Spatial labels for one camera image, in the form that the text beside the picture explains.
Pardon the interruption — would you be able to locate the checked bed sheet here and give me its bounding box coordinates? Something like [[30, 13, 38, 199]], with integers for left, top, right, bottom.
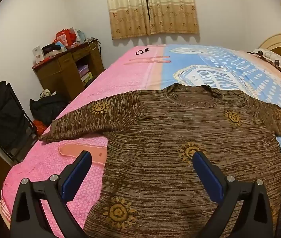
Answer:
[[0, 195, 12, 226]]

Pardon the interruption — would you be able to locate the black cloth bundle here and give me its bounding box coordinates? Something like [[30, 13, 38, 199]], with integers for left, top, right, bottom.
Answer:
[[42, 43, 66, 55]]

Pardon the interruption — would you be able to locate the red plastic bag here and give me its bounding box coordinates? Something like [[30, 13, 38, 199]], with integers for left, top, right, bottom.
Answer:
[[32, 120, 48, 136]]

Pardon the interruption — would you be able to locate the purple box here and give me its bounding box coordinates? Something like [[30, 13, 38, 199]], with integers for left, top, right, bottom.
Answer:
[[78, 64, 90, 78]]

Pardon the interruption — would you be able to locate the black folding chair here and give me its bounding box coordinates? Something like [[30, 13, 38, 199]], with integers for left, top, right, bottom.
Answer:
[[0, 81, 38, 166]]

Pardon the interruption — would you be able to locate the wooden desk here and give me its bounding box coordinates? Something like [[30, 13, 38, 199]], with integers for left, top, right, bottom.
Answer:
[[32, 39, 105, 102]]

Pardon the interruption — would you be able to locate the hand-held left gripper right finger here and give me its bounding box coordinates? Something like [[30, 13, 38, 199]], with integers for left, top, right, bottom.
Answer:
[[192, 151, 274, 238]]

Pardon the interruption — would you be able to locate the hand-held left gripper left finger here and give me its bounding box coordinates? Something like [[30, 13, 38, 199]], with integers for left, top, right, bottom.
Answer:
[[10, 150, 92, 238]]

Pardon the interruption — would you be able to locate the pink and blue printed blanket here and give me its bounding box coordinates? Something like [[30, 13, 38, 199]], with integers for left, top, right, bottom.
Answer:
[[0, 43, 281, 228]]

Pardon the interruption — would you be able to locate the white picture box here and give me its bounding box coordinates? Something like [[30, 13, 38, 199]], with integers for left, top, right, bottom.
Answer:
[[32, 46, 44, 64]]

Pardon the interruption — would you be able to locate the brown knit sweater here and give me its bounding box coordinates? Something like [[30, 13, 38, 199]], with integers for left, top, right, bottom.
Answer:
[[38, 83, 281, 238]]

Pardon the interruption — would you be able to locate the patterned pillow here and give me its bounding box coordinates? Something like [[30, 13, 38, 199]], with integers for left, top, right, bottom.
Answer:
[[248, 48, 281, 76]]

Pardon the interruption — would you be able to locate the black bag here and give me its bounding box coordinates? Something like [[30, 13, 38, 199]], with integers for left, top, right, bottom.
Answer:
[[30, 94, 70, 127]]

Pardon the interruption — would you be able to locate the checked cloth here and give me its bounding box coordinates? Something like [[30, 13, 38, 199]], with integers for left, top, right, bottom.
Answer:
[[40, 89, 57, 99]]

